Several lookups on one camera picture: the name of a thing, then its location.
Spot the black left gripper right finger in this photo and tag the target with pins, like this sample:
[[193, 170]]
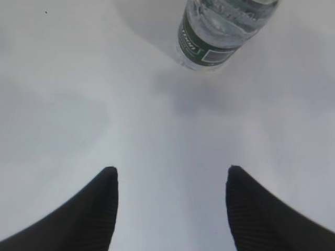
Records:
[[258, 220]]

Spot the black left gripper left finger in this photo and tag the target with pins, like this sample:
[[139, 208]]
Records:
[[85, 222]]

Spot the clear water bottle green label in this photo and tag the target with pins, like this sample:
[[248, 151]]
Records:
[[210, 32]]

